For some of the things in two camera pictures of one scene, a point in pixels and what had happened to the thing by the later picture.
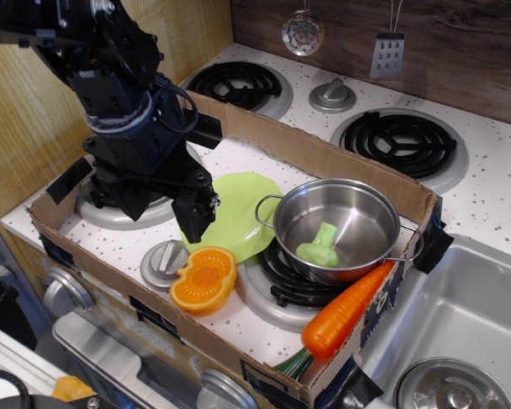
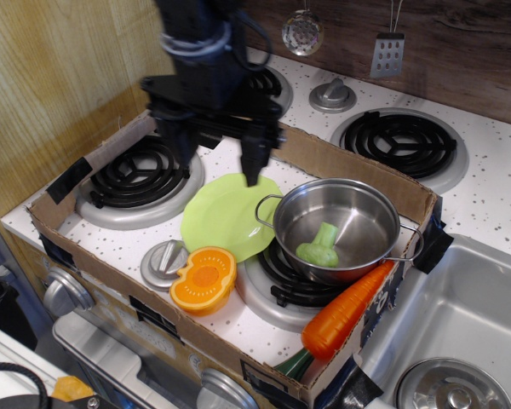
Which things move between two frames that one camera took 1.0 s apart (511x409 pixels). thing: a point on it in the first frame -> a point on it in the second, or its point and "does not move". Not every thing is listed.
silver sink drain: (449, 383) does not move
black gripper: (138, 144) -> (210, 91)
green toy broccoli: (321, 251) does not move
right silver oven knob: (217, 390) does not move
